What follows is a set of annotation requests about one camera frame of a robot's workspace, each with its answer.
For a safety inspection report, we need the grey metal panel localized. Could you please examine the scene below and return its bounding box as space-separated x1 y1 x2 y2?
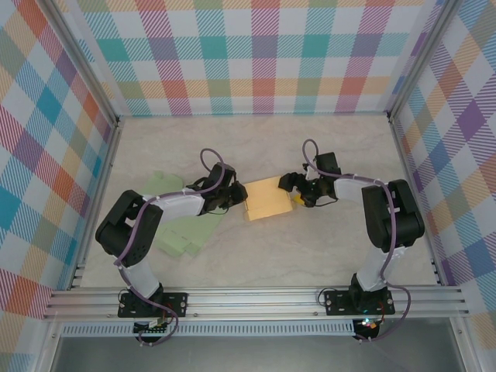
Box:
50 335 466 372

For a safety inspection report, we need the small left circuit board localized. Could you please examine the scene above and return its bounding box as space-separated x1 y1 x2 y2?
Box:
133 320 171 335

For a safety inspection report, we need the orange paper box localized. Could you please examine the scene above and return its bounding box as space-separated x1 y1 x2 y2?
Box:
243 176 298 222

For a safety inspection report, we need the perforated grey cable tray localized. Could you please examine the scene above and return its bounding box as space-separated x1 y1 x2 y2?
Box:
61 319 356 337

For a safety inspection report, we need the aluminium frame post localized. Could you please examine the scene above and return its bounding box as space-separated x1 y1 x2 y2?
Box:
45 0 124 129
387 0 464 123

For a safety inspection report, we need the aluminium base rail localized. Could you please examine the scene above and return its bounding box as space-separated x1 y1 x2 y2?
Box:
42 284 470 321

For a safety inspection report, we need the green paper box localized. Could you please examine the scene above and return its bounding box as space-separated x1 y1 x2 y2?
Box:
145 171 224 257

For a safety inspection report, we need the aluminium side floor rail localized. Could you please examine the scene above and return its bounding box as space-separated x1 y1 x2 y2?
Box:
387 112 446 288
65 118 125 291

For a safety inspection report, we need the aluminium front post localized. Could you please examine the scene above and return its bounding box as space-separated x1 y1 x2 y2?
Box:
451 317 485 372
34 319 65 372

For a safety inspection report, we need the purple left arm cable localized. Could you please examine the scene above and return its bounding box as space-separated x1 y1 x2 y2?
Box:
114 148 233 348

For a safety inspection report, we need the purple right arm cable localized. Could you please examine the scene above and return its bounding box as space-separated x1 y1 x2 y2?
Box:
301 139 412 344

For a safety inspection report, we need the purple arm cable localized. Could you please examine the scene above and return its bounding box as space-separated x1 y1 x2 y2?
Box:
301 139 412 344
114 148 233 348

